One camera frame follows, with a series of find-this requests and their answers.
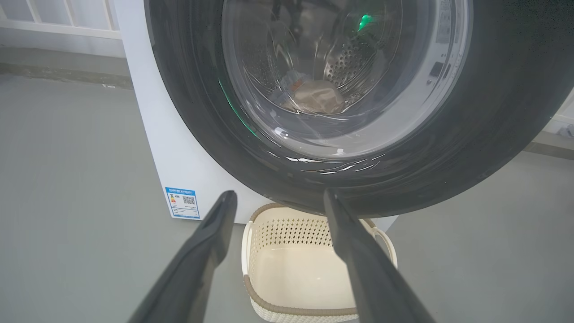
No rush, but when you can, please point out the blue garment with orange prints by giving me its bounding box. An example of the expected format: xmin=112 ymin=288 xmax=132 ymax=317
xmin=280 ymin=70 xmax=311 ymax=93

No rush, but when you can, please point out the cream perforated plastic laundry basket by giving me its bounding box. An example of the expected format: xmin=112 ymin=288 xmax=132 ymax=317
xmin=241 ymin=202 xmax=399 ymax=323

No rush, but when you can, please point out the white window railing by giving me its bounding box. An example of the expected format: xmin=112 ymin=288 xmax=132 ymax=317
xmin=0 ymin=0 xmax=124 ymax=42

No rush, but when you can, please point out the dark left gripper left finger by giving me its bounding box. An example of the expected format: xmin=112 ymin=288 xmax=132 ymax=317
xmin=128 ymin=190 xmax=238 ymax=323

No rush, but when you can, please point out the white front-load washing machine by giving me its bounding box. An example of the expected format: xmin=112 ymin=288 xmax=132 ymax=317
xmin=113 ymin=0 xmax=400 ymax=232

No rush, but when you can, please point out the steel perforated washer drum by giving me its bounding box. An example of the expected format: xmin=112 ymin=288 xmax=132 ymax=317
xmin=242 ymin=0 xmax=404 ymax=118

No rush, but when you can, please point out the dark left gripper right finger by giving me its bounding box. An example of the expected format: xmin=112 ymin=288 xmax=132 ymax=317
xmin=323 ymin=188 xmax=436 ymax=323

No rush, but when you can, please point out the cream cloth with brown prints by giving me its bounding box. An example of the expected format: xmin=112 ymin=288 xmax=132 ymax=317
xmin=280 ymin=80 xmax=347 ymax=115

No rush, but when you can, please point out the blue energy label sticker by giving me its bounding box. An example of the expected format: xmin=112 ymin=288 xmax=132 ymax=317
xmin=165 ymin=187 xmax=201 ymax=220

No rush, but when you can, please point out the black round glass washer door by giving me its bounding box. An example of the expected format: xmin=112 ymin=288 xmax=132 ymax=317
xmin=143 ymin=0 xmax=574 ymax=218

